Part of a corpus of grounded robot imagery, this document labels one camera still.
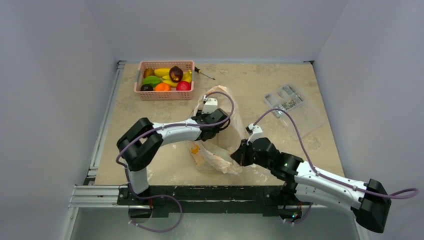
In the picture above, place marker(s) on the translucent plastic bag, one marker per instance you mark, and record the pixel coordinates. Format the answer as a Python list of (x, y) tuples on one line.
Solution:
[(215, 154)]

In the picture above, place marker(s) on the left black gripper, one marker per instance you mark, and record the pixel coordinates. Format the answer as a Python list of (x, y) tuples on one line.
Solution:
[(199, 114)]

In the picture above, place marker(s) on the yellow fake banana bunch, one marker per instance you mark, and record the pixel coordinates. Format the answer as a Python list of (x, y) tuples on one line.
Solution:
[(187, 77)]

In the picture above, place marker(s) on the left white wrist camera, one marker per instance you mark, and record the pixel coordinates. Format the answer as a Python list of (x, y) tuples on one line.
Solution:
[(210, 104)]

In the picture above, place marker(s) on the green fake mango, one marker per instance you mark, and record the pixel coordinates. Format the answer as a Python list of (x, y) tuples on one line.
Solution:
[(151, 80)]

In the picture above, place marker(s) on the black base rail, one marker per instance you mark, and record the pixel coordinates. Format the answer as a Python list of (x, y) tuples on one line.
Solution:
[(161, 200)]

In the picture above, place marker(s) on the black handled screwdriver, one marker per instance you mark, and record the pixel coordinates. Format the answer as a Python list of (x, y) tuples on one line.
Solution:
[(199, 71)]

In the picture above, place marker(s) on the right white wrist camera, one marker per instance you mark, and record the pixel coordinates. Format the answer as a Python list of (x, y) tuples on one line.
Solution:
[(254, 131)]

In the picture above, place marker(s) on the orange fake fruit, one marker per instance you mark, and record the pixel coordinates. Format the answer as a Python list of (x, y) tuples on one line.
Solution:
[(162, 87)]

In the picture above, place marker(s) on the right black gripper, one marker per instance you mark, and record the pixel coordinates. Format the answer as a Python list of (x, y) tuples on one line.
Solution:
[(243, 153)]

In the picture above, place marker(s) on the pink plastic basket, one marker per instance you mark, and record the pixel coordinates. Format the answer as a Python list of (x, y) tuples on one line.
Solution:
[(185, 65)]

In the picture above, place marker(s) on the brown fake kiwi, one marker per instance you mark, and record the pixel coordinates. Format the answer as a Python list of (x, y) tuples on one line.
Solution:
[(148, 72)]

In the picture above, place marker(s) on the yellow fake mango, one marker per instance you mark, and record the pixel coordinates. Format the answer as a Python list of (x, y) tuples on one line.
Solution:
[(162, 72)]

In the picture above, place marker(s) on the clear plastic screw box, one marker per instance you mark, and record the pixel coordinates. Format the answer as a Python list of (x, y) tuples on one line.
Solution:
[(288, 98)]

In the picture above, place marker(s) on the dark maroon fake fruit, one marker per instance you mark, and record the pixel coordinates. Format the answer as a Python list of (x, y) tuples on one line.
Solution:
[(176, 74)]

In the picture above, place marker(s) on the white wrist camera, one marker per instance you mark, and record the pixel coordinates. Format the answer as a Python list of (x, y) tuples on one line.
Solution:
[(254, 131), (210, 104)]

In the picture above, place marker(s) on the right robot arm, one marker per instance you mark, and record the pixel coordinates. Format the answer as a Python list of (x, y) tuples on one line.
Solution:
[(366, 200)]

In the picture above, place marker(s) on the red fake apple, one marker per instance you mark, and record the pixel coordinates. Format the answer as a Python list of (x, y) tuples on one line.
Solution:
[(184, 86)]

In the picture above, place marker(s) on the dark purple fake fruit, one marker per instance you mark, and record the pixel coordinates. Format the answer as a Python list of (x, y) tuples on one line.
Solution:
[(146, 88)]

